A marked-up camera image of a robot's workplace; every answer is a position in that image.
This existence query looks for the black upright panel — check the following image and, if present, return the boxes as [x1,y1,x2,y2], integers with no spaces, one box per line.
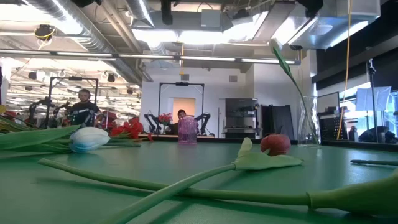
[261,104,295,141]

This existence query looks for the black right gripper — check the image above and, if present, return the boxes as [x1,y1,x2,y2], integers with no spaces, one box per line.
[297,0,324,19]

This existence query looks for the black ceiling device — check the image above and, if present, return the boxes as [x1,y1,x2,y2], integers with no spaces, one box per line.
[34,24,57,43]

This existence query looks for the silver rectangular ceiling duct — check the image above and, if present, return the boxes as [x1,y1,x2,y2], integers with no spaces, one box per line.
[287,0,382,50]

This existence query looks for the clear glass vase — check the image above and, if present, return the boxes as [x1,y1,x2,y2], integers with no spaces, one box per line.
[297,95,321,147]

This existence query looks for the black perforated rack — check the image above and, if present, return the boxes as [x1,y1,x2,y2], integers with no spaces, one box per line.
[318,112,349,141]

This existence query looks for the green table mat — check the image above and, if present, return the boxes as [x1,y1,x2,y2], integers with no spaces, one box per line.
[0,141,398,224]

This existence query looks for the black cabinet machine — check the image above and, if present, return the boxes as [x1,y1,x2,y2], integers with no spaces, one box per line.
[224,98,259,139]

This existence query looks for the black bag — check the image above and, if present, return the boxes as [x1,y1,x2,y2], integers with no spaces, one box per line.
[358,126,398,144]

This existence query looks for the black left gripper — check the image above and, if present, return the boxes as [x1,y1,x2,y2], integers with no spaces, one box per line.
[160,0,174,26]

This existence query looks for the background red flowers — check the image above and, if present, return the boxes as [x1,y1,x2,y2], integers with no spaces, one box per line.
[157,112,174,126]

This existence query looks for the black tripod light stand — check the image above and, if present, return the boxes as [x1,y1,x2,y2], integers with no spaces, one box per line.
[366,58,379,144]

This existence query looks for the white diffuser sheet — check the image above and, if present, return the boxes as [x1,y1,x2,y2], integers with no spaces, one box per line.
[355,86,392,112]

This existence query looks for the white artificial tulip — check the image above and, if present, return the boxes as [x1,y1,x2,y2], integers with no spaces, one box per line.
[0,124,111,154]
[269,37,320,146]

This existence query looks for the pink glass vase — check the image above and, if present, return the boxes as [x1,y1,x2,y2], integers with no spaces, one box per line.
[177,114,198,146]

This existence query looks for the long ceiling light strip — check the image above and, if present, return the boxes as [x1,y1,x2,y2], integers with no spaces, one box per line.
[0,49,301,66]

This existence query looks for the black gantry frame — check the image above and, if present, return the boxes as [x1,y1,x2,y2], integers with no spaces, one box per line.
[46,76,100,129]
[157,82,205,135]

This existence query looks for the dark computer monitor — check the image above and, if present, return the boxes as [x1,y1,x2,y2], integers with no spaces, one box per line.
[316,91,341,114]

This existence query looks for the person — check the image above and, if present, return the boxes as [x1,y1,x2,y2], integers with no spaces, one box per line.
[67,88,103,128]
[169,108,187,135]

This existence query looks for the silver round ceiling duct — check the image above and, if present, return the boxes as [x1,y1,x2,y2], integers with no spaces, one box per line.
[26,0,146,86]

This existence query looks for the grey bottle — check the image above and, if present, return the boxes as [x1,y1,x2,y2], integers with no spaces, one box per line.
[348,125,359,142]

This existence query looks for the grey ceiling box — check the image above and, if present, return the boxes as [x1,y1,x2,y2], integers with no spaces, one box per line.
[200,9,223,29]

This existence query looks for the yellow hanging cable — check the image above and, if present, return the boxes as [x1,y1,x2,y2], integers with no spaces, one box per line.
[336,0,354,141]

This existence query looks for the red artificial flower bunch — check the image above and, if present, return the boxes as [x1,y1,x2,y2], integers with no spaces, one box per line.
[107,117,155,142]

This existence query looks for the red artificial tulip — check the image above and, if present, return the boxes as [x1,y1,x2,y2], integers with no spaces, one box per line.
[37,157,398,218]
[99,133,304,224]

